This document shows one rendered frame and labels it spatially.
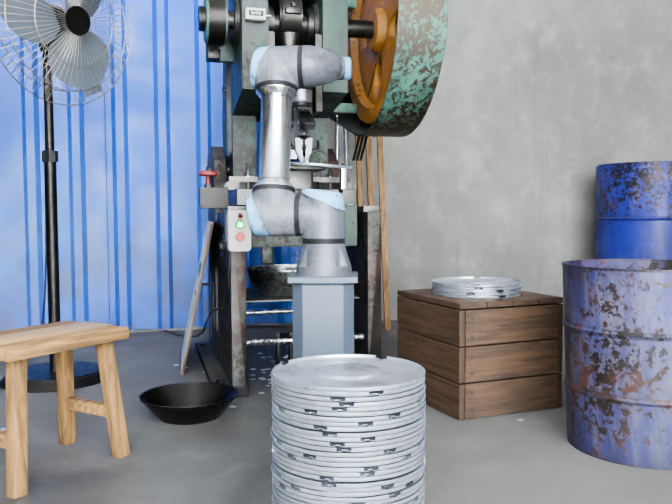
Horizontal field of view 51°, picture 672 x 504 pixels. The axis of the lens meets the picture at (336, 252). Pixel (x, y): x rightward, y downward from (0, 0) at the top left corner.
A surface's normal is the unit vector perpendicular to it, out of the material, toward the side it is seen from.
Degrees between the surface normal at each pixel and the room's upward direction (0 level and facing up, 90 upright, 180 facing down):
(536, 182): 90
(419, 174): 90
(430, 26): 100
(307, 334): 90
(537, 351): 90
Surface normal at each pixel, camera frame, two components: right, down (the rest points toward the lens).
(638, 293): -0.45, 0.09
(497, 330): 0.38, 0.05
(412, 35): 0.26, 0.33
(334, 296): -0.03, 0.05
